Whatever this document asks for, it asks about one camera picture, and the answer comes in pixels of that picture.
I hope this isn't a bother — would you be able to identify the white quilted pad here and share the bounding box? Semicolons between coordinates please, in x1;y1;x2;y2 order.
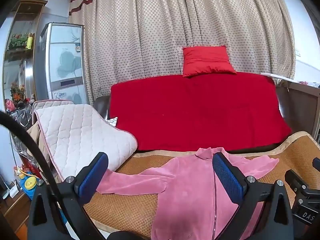
28;100;138;182

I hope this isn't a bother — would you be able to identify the silver refrigerator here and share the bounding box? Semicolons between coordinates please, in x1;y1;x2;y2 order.
34;22;88;104

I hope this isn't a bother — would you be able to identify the black cable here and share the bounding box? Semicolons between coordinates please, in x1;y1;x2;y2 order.
0;110;106;240

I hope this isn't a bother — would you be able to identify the wooden display cabinet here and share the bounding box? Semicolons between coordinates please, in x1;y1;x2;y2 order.
2;0;48;112

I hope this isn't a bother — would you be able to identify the dark brown sofa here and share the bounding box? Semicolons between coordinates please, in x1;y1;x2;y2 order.
93;95;111;119

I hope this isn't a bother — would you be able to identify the dark wooden side table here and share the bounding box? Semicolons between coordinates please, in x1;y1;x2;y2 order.
276;79;319;141

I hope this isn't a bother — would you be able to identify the red cushion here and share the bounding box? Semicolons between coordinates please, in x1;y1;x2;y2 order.
182;46;236;77

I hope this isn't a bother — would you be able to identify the beige dotted curtain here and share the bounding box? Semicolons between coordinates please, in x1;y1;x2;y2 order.
69;0;296;103

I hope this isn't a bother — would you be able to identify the red blanket on sofa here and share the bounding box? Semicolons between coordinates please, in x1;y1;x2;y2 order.
109;72;291;152

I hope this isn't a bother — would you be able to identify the blue yellow toy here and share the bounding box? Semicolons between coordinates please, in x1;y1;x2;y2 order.
15;166;40;200

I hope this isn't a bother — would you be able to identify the pink corduroy jacket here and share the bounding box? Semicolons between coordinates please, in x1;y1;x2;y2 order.
97;147;279;239

